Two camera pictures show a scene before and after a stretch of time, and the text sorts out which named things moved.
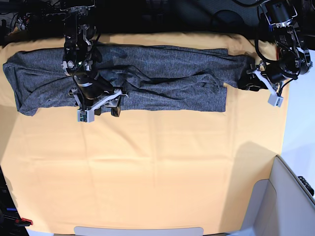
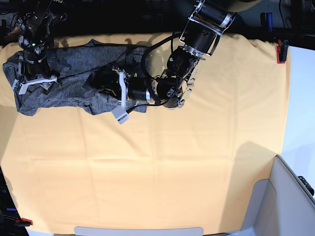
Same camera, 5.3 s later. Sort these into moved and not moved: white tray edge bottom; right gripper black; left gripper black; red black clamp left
Moved: left gripper black; right gripper black
Not moved: white tray edge bottom; red black clamp left
